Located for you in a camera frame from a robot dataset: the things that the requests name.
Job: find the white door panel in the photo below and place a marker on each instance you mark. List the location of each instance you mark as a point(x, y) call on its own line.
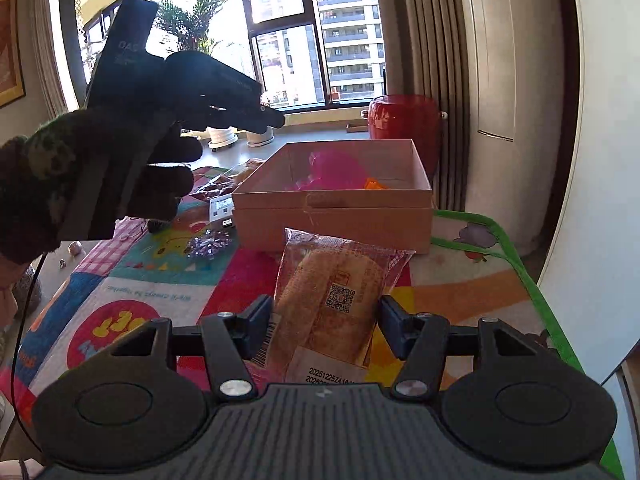
point(591, 276)

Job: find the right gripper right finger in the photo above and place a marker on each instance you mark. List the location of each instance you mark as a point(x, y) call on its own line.
point(418, 340)

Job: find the red snack packet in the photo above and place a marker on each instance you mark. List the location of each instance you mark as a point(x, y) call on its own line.
point(210, 186)

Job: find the tall plant in white pot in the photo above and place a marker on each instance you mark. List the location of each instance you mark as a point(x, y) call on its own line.
point(196, 76)

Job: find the small orange toy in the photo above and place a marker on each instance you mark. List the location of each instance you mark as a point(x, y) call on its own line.
point(373, 184)

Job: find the purple ribbon bow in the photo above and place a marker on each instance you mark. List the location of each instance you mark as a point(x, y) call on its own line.
point(208, 243)

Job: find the pink cardboard box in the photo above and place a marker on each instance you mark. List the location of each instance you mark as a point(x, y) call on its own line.
point(398, 217)

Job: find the colourful cartoon play mat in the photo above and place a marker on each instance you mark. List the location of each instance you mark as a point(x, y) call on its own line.
point(471, 271)

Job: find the black gloved left hand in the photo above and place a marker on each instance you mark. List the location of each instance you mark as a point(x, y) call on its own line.
point(148, 175)

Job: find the red round stool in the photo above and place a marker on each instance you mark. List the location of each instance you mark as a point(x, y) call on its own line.
point(413, 117)

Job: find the white standing air conditioner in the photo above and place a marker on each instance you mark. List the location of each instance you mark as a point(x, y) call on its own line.
point(523, 68)

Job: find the sliced bread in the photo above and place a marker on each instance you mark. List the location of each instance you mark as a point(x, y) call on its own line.
point(323, 318)

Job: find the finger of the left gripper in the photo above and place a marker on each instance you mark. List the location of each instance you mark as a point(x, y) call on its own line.
point(265, 117)

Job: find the beige striped curtain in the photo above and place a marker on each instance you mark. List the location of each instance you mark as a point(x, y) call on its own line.
point(426, 54)

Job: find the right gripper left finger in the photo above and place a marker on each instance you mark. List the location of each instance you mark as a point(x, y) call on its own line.
point(229, 340)

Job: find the white electronic device box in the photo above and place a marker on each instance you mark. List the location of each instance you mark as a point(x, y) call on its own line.
point(220, 210)

